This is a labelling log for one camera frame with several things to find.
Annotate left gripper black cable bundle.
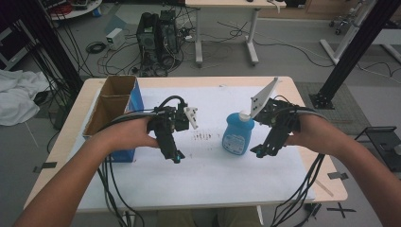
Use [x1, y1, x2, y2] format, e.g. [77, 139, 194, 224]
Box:
[96, 95, 187, 227]

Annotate blue bottle with white cap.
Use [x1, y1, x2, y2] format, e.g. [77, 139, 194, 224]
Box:
[221, 110, 255, 156]

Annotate long black floor cable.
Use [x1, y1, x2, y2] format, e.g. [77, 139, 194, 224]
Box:
[217, 20, 336, 69]

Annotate person's khaki pants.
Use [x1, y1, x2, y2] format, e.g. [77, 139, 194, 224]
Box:
[155, 206, 263, 227]

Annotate white metal stand frame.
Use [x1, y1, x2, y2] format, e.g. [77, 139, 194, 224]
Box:
[319, 0, 401, 66]

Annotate right gripper black cable bundle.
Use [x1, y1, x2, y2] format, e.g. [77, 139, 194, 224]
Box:
[270, 153, 326, 227]

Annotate round white table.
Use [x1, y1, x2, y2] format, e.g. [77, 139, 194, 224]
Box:
[46, 0, 104, 22]

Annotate black computer tower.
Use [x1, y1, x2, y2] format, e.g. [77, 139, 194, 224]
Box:
[135, 9, 183, 78]

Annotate small white device box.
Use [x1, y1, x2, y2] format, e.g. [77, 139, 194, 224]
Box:
[105, 27, 127, 51]

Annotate blue cardboard box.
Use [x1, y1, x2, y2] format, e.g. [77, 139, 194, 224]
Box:
[81, 75, 146, 164]

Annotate grey floor mat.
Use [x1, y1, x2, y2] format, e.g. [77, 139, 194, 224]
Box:
[294, 81, 374, 128]

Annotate light wooden desk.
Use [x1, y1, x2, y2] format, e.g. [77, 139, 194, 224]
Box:
[184, 0, 288, 67]

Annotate gripper black cable bundle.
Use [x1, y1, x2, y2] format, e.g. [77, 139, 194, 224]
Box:
[96, 95, 187, 227]
[270, 153, 326, 227]

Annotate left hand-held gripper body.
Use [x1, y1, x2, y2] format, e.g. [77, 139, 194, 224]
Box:
[147, 101, 200, 137]

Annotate white cloth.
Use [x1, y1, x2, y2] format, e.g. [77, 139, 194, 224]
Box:
[0, 68, 52, 128]

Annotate black metal post with base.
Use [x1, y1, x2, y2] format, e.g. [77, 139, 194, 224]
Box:
[308, 0, 401, 111]

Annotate person's right hand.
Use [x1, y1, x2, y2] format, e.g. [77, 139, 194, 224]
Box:
[285, 113, 344, 156]

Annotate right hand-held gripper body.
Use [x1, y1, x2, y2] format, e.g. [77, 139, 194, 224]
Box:
[250, 77, 303, 134]

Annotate coiled black cable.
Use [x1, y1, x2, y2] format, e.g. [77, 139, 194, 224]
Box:
[85, 41, 108, 55]

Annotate black tape strip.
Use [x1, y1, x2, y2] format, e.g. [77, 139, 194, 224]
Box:
[32, 161, 59, 174]
[326, 171, 350, 182]

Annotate person's left hand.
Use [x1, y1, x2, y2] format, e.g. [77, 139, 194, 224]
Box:
[103, 116, 160, 153]

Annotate white table mat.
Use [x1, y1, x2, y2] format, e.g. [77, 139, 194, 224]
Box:
[66, 85, 317, 212]

